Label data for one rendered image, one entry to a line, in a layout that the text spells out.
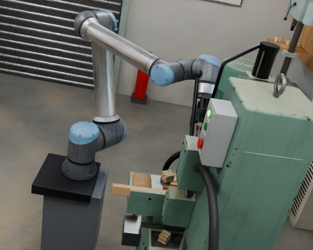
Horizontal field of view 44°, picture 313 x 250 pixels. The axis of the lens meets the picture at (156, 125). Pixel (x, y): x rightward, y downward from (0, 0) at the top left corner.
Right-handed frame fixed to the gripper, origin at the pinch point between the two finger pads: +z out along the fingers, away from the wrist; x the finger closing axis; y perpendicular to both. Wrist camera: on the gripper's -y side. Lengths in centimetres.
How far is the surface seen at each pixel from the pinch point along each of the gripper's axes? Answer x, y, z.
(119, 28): -49, -255, -115
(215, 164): -7, 60, 6
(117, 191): -30.9, 8.4, 24.1
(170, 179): -8.8, -3.2, 17.7
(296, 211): 111, -123, 40
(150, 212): -16.4, 8.3, 30.6
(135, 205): -23.1, 9.9, 28.2
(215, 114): -10, 67, -7
